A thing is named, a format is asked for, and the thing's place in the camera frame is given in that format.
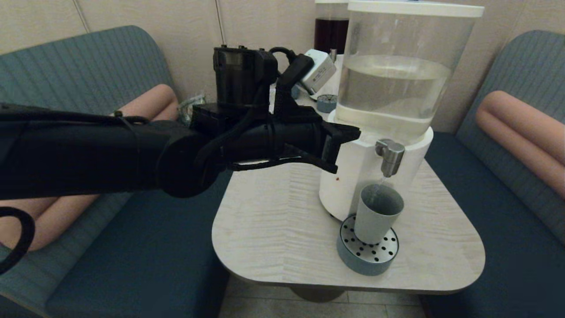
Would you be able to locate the metal water dispenser tap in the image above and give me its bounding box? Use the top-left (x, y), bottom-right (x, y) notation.
top-left (375, 139), bottom-right (406, 178)

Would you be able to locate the grey-blue plastic cup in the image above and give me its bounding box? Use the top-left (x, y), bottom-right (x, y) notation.
top-left (354, 184), bottom-right (405, 245)

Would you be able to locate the small round blue drip tray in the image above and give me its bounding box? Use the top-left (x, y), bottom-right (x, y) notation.
top-left (316, 94), bottom-right (338, 114)

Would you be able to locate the clear water dispenser white base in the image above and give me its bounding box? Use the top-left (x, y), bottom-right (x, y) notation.
top-left (319, 0), bottom-right (486, 223)

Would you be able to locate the dark drink dispenser white base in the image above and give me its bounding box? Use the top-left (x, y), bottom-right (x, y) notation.
top-left (314, 0), bottom-right (350, 56)

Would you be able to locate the round blue perforated drip tray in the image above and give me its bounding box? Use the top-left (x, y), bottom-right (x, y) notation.
top-left (338, 214), bottom-right (399, 276)

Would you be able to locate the crumpled snack bag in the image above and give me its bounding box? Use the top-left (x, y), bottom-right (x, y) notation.
top-left (179, 94), bottom-right (208, 126)

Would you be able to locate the white water dispenser lid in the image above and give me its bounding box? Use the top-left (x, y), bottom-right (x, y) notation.
top-left (349, 0), bottom-right (486, 18)

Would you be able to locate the pink bolster cushion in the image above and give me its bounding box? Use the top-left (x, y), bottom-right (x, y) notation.
top-left (0, 84), bottom-right (179, 252)
top-left (475, 91), bottom-right (565, 200)

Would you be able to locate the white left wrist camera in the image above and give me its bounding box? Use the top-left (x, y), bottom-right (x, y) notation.
top-left (302, 49), bottom-right (338, 95)

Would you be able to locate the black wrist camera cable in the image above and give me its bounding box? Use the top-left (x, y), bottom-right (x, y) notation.
top-left (269, 46), bottom-right (309, 71)

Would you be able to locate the table pedestal base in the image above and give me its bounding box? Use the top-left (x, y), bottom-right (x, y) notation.
top-left (287, 285), bottom-right (347, 304)

